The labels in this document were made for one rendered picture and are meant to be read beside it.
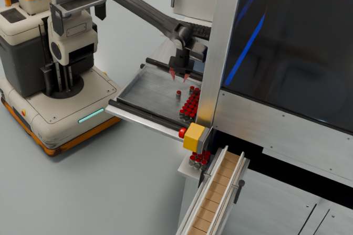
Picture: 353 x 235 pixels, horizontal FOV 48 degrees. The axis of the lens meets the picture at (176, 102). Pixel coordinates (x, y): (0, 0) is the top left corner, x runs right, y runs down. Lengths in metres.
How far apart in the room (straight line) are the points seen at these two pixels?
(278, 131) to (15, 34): 1.57
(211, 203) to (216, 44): 0.52
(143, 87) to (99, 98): 0.87
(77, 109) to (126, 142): 0.41
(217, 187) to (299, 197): 0.35
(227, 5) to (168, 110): 0.67
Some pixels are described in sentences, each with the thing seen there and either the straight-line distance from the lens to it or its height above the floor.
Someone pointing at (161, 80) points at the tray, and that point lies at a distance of 1.84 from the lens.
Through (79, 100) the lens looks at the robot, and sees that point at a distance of 2.63.
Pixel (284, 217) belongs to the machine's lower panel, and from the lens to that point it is 1.72.
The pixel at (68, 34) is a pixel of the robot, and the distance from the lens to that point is 2.23.
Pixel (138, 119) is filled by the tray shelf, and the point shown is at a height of 0.88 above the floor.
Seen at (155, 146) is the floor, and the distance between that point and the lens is 2.72.
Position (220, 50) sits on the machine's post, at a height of 1.35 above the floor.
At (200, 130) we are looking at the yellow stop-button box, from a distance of 1.43.
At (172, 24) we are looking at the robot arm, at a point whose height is 1.26.
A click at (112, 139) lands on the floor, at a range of 2.76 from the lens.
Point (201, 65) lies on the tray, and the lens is 1.96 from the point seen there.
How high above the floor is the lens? 2.06
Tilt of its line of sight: 43 degrees down
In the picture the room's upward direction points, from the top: 7 degrees clockwise
